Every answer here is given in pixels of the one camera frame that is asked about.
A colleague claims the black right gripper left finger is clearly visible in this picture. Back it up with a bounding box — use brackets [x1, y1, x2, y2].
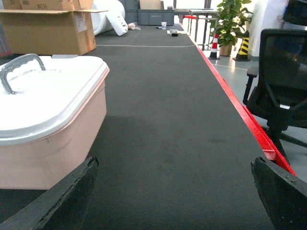
[0, 157, 99, 230]

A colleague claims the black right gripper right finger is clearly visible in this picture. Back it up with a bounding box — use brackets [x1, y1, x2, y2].
[251, 157, 307, 230]

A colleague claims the white box lid with handle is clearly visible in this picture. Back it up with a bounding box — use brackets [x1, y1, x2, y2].
[0, 54, 109, 146]

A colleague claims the pink plastic storage box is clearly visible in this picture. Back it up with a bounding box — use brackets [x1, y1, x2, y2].
[0, 69, 109, 189]

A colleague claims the open cardboard box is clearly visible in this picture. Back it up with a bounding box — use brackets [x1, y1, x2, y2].
[0, 10, 100, 55]

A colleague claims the stacked cardboard box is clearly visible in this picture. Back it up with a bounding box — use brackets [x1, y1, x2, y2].
[0, 0, 93, 11]

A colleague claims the black office chair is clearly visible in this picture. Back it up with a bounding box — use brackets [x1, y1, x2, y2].
[243, 29, 307, 158]

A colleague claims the yellow black traffic cone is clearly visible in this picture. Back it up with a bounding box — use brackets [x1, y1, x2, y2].
[233, 31, 250, 61]

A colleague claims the red white traffic cone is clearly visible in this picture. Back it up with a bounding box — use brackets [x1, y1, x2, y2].
[208, 34, 220, 60]

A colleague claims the potted green plant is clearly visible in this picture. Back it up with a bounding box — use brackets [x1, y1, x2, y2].
[212, 0, 253, 56]

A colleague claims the white foam roll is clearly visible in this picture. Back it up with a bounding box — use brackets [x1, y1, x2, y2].
[91, 0, 128, 36]

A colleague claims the grey plastic crate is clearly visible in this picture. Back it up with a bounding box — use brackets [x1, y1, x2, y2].
[120, 0, 177, 25]

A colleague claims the white paper cup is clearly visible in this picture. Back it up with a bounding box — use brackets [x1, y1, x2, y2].
[161, 22, 167, 30]

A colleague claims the red metal table frame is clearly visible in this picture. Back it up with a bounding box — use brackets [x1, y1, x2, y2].
[178, 14, 297, 177]

